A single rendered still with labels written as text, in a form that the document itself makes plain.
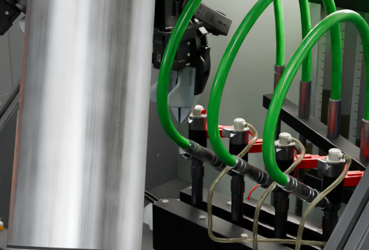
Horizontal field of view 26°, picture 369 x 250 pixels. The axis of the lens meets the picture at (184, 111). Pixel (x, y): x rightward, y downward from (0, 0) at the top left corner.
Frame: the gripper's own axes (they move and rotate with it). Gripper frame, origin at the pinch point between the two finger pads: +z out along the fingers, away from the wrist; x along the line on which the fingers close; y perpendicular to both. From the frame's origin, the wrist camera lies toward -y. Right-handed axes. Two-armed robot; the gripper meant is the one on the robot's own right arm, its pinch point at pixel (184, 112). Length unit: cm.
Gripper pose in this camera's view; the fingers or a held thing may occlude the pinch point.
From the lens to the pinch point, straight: 116.7
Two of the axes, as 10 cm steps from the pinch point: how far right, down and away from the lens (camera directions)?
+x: 7.3, 2.4, -6.4
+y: -6.9, 2.5, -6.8
